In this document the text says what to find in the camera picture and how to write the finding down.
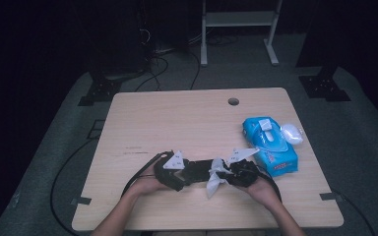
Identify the person's right hand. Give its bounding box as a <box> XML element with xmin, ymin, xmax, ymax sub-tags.
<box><xmin>242</xmin><ymin>178</ymin><xmax>279</xmax><ymax>207</ymax></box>

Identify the white metal stand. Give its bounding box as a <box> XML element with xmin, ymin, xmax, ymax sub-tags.
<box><xmin>200</xmin><ymin>0</ymin><xmax>284</xmax><ymax>68</ymax></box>

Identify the white wet wipe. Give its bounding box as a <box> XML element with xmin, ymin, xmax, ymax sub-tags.
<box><xmin>206</xmin><ymin>156</ymin><xmax>234</xmax><ymax>201</ymax></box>

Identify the black floor cable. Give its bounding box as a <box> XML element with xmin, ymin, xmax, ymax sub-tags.
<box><xmin>331</xmin><ymin>189</ymin><xmax>377</xmax><ymax>236</ymax></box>
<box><xmin>49</xmin><ymin>137</ymin><xmax>96</xmax><ymax>236</ymax></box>
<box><xmin>134</xmin><ymin>55</ymin><xmax>170</xmax><ymax>92</ymax></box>
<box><xmin>189</xmin><ymin>50</ymin><xmax>202</xmax><ymax>91</ymax></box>

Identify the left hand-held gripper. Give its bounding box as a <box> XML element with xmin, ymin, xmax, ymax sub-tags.
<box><xmin>153</xmin><ymin>149</ymin><xmax>191</xmax><ymax>192</ymax></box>

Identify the right hand-held gripper cable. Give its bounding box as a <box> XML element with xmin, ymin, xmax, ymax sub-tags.
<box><xmin>257</xmin><ymin>165</ymin><xmax>283</xmax><ymax>202</ymax></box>

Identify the blue wet wipes pack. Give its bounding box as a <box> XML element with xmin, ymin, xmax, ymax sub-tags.
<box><xmin>241</xmin><ymin>116</ymin><xmax>304</xmax><ymax>178</ymax></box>

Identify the left hand-held gripper cable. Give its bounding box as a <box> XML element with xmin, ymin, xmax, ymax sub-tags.
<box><xmin>121</xmin><ymin>150</ymin><xmax>175</xmax><ymax>199</ymax></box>

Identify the blue toy car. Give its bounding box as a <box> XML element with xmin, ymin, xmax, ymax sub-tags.
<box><xmin>183</xmin><ymin>158</ymin><xmax>222</xmax><ymax>184</ymax></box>

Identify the grey tape strip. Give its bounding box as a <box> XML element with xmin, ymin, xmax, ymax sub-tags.
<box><xmin>70</xmin><ymin>196</ymin><xmax>93</xmax><ymax>207</ymax></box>
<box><xmin>319</xmin><ymin>192</ymin><xmax>344</xmax><ymax>202</ymax></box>

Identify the hand-held gripper cable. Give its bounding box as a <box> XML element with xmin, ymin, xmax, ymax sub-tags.
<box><xmin>121</xmin><ymin>150</ymin><xmax>175</xmax><ymax>199</ymax></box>
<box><xmin>257</xmin><ymin>165</ymin><xmax>283</xmax><ymax>202</ymax></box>

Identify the person's left hand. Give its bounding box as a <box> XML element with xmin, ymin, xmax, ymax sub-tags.
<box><xmin>126</xmin><ymin>173</ymin><xmax>170</xmax><ymax>201</ymax></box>

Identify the black stand base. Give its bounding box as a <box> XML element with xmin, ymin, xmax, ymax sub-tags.
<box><xmin>298</xmin><ymin>67</ymin><xmax>352</xmax><ymax>102</ymax></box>
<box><xmin>77</xmin><ymin>77</ymin><xmax>122</xmax><ymax>107</ymax></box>

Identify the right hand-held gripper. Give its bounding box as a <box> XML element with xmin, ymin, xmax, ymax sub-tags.
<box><xmin>224</xmin><ymin>147</ymin><xmax>261</xmax><ymax>189</ymax></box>

